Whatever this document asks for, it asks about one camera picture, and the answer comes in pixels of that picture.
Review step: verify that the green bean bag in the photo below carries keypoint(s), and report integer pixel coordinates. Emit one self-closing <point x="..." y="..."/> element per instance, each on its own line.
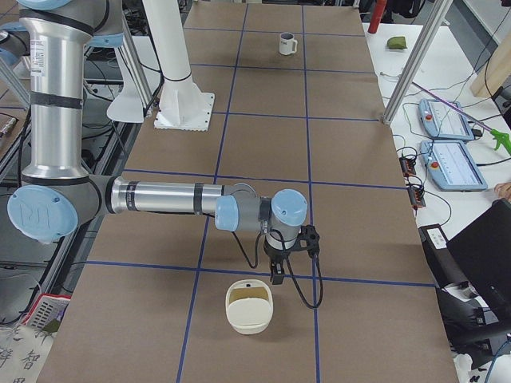
<point x="396" y="43"/>

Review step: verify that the white basket with paper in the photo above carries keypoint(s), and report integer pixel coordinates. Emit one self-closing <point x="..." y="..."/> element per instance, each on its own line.
<point x="46" y="308"/>

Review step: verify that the white camera pedestal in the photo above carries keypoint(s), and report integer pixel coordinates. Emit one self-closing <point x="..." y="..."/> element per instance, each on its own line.
<point x="182" y="105"/>

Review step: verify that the cream plastic bin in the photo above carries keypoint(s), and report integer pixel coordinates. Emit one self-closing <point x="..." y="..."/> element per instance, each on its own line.
<point x="249" y="306"/>

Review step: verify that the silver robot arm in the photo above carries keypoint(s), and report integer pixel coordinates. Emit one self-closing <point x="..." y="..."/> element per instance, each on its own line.
<point x="57" y="194"/>

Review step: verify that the aluminium frame post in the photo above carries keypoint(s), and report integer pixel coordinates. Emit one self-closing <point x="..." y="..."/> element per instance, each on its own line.
<point x="421" y="46"/>

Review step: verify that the orange relay board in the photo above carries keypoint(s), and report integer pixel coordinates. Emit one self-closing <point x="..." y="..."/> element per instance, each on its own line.
<point x="416" y="195"/>
<point x="408" y="166"/>

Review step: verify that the orange relay board far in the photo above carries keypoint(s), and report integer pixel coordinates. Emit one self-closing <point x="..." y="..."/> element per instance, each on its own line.
<point x="408" y="166"/>

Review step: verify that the green handled reach grabber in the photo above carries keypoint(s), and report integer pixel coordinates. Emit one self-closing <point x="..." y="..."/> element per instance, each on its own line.
<point x="501" y="138"/>

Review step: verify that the white mug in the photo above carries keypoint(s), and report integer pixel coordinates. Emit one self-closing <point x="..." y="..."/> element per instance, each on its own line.
<point x="288" y="44"/>

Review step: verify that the blue teach pendant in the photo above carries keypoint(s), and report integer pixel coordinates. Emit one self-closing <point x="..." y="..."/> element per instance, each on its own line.
<point x="440" y="121"/>
<point x="451" y="167"/>

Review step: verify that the far blue teach pendant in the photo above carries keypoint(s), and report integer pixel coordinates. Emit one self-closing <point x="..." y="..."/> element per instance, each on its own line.
<point x="440" y="121"/>

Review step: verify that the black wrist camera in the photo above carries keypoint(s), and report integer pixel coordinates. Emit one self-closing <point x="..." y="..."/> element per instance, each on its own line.
<point x="307" y="240"/>

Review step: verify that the black computer monitor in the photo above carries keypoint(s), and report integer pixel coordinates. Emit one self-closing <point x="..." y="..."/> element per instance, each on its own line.
<point x="482" y="251"/>

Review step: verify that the orange relay board near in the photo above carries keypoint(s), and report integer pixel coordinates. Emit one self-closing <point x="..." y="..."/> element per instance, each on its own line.
<point x="416" y="195"/>

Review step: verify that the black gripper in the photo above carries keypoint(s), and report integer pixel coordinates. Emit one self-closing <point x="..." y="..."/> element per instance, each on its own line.
<point x="276" y="255"/>

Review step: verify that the near blue teach pendant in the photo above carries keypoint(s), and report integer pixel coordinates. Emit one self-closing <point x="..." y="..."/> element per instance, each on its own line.
<point x="451" y="167"/>

